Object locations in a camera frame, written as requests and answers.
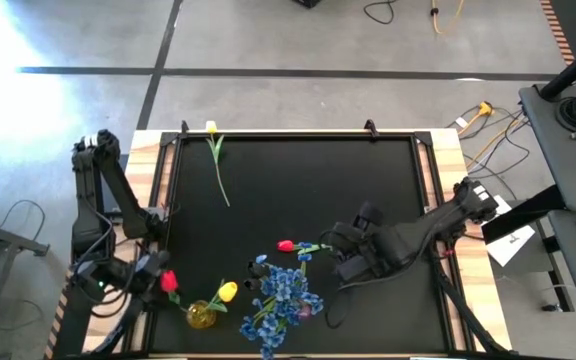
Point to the white paper sheet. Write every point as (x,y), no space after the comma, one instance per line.
(510,247)

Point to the small blue flower sprig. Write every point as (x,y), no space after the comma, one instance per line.
(304,257)

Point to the black frame clamp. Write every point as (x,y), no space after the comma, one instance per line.
(370,127)
(184,127)

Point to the yellow glass vase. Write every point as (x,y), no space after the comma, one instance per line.
(199,316)

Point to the wooden table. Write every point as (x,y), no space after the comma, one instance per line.
(448,160)

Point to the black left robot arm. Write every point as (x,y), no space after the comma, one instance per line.
(118,190)

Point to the black aluminium table frame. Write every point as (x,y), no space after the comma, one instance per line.
(298,135)

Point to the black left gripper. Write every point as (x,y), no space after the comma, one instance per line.
(148,280)

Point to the black table mat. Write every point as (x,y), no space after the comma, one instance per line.
(293,190)

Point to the yellow artificial tulip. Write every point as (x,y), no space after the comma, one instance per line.
(227,291)
(211,126)

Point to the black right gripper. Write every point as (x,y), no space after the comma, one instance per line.
(383,247)

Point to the large blue flower bunch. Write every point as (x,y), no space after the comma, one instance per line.
(280,292)

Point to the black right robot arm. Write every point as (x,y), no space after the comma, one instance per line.
(433,225)

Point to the purple ribbed glass vase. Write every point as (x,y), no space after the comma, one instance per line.
(304,311)

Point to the black pole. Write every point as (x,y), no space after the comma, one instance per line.
(575,67)

